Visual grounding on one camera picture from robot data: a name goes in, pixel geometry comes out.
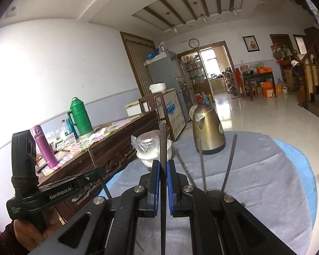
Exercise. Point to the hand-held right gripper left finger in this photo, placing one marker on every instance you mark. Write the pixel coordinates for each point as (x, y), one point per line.
(155, 188)

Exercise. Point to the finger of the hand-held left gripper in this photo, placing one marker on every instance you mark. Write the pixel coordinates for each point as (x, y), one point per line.
(91, 176)

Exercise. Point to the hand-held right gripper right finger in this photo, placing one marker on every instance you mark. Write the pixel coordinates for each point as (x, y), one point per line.
(171, 190)

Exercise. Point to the dark wooden chopstick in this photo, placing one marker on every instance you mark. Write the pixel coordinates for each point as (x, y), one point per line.
(96, 164)
(230, 162)
(163, 148)
(202, 167)
(184, 168)

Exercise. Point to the person's left forearm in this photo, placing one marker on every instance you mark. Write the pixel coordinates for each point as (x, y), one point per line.
(0, 240)

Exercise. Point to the person's left hand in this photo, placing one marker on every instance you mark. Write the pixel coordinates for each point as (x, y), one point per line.
(29, 233)

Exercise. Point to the purple thermos bottle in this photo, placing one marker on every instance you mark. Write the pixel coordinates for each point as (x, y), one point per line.
(45, 148)

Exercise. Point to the white bowl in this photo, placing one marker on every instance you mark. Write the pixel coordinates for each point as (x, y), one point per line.
(148, 158)

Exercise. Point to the carved dark wooden sideboard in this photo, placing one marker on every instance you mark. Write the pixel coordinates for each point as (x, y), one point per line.
(109, 148)

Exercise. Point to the clear plastic bag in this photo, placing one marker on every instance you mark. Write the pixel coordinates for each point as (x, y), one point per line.
(145, 140)

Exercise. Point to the clear plastic bottle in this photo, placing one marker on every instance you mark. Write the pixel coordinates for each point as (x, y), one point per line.
(65, 131)

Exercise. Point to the green thermos flask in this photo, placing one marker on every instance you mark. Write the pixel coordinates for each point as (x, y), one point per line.
(81, 117)

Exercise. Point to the gold electric kettle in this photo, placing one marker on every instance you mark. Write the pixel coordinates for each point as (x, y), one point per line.
(208, 130)

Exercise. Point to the white chest freezer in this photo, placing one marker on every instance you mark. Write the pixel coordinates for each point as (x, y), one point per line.
(172, 111)

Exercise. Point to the wooden chair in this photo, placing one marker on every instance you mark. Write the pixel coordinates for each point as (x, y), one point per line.
(148, 105)

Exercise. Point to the grey tablecloth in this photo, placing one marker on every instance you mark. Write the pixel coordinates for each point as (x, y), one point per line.
(255, 180)

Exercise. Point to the white round container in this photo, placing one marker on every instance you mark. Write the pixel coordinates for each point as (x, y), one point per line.
(157, 87)

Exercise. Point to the grey refrigerator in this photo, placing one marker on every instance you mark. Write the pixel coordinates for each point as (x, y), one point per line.
(162, 74)

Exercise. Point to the glass display shelf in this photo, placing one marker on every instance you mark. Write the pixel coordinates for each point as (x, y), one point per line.
(194, 74)

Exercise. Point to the blue table cover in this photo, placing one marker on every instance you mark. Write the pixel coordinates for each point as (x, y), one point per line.
(295, 164)

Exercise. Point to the dark wooden dining table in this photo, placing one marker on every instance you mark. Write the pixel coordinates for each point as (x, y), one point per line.
(256, 81)

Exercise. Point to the orange box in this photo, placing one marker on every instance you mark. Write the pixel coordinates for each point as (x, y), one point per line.
(264, 70)

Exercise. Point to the framed picture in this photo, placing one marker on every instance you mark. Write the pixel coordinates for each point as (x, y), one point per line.
(251, 43)

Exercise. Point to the wooden stair railing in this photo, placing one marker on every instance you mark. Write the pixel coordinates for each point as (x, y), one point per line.
(311, 79)

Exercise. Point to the round wall clock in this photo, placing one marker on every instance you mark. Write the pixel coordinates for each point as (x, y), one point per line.
(194, 43)

